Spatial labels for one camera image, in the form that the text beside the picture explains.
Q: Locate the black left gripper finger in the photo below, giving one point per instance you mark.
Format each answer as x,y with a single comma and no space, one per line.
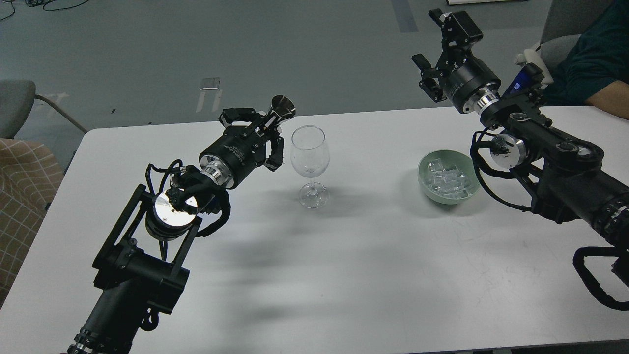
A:
243,121
277,144

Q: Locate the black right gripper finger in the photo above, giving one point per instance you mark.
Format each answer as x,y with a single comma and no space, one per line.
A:
431,81
459,34

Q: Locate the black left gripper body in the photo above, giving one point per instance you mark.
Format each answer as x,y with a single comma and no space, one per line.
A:
233,157

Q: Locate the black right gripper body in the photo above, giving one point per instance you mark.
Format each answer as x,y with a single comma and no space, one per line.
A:
471,86

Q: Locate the steel cocktail jigger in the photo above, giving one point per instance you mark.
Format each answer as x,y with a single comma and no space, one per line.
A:
281,109

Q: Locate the clear ice cubes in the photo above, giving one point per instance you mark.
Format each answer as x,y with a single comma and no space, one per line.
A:
447,181

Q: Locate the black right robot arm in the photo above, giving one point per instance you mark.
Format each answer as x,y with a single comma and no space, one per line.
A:
519,158

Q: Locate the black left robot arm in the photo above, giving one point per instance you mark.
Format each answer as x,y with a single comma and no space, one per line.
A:
140,265

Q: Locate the clear wine glass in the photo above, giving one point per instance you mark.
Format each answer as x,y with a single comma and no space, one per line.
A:
310,157

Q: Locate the silver floor plate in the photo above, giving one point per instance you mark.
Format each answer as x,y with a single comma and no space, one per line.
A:
210,84

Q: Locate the green bowl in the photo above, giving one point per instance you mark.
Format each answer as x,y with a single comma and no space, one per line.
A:
449,157

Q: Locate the person in dark shirt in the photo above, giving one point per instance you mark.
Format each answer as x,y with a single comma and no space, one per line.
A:
596,70

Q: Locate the beige checked cushion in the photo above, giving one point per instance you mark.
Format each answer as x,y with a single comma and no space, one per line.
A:
30,177

